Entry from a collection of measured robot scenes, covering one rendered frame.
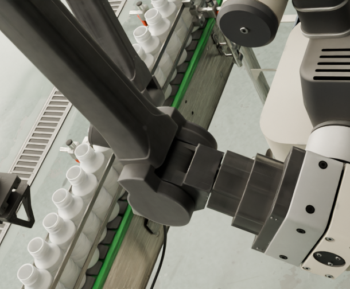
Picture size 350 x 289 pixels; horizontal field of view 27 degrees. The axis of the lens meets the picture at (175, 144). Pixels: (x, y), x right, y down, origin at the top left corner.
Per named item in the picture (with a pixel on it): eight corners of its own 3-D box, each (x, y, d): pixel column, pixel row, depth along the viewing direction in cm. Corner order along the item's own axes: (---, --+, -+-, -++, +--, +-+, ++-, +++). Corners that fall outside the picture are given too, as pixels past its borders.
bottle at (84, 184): (105, 229, 161) (70, 189, 149) (92, 215, 165) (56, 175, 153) (125, 210, 162) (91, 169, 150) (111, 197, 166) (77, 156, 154)
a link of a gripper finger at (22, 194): (34, 245, 112) (1, 213, 105) (0, 239, 116) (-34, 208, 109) (52, 208, 115) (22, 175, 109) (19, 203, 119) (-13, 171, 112)
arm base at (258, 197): (307, 146, 78) (282, 192, 88) (237, 121, 78) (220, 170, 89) (286, 216, 73) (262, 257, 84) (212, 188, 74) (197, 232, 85)
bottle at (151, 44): (153, 85, 183) (125, 40, 171) (160, 67, 186) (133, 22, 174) (174, 85, 180) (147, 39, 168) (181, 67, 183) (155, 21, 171)
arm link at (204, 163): (223, 197, 78) (237, 157, 80) (135, 165, 78) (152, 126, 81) (210, 230, 86) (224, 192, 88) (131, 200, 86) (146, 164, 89)
